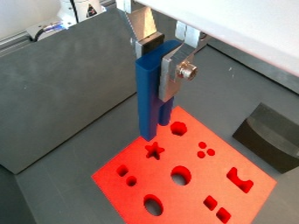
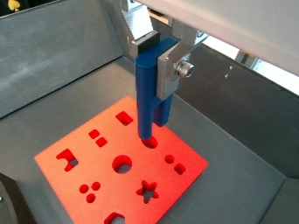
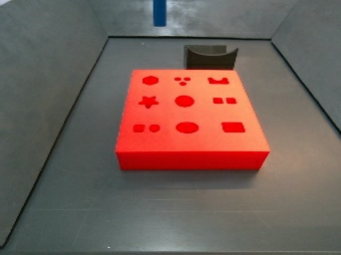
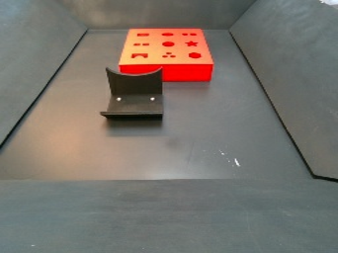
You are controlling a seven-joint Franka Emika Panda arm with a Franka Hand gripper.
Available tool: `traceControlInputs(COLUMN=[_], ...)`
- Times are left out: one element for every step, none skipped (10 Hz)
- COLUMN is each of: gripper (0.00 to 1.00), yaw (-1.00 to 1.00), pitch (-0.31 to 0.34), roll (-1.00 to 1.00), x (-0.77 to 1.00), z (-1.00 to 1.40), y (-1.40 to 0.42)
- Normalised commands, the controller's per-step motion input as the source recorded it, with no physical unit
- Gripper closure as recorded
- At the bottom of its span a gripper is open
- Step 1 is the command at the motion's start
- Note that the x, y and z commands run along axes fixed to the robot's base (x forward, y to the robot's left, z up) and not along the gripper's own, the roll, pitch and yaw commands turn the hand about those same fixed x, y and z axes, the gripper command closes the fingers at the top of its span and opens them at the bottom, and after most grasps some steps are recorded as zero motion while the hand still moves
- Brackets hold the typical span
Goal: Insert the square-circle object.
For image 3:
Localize blue square-circle peg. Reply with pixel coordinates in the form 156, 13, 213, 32
154, 0, 168, 27

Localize red shape-sorter block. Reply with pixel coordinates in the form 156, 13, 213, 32
116, 70, 271, 170

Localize dark grey curved holder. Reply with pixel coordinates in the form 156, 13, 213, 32
184, 45, 239, 70

